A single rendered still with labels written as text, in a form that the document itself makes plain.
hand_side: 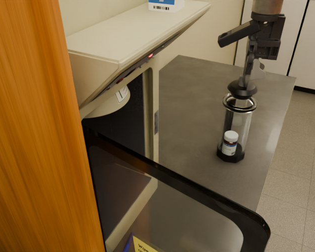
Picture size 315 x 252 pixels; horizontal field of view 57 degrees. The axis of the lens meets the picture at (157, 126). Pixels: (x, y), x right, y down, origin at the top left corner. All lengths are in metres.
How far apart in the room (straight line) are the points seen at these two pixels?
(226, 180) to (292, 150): 1.83
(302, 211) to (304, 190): 0.22
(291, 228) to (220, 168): 1.22
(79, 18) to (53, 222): 0.31
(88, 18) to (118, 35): 0.07
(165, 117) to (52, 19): 1.01
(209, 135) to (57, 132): 0.89
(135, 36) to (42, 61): 0.17
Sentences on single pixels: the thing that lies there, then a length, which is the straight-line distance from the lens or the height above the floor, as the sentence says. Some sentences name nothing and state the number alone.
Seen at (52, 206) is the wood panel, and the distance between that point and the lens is 0.47.
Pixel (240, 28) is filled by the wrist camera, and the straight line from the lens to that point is 0.87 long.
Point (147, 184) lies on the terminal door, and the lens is 0.40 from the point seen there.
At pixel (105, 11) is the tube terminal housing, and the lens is 0.50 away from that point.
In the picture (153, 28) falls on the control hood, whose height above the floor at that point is 1.51.
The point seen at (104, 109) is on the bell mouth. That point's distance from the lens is 0.60.
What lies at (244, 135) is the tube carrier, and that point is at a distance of 1.01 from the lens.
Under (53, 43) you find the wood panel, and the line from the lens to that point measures 0.30.
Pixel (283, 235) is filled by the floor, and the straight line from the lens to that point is 2.13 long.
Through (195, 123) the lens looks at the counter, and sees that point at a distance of 1.23.
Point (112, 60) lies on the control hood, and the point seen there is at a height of 1.51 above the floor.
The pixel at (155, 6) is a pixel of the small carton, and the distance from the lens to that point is 0.54.
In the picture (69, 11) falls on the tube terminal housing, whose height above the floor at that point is 1.54.
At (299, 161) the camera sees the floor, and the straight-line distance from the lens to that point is 2.69.
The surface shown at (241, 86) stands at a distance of 0.93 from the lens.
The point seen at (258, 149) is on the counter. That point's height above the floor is 0.94.
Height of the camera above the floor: 1.64
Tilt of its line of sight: 36 degrees down
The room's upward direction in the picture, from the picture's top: straight up
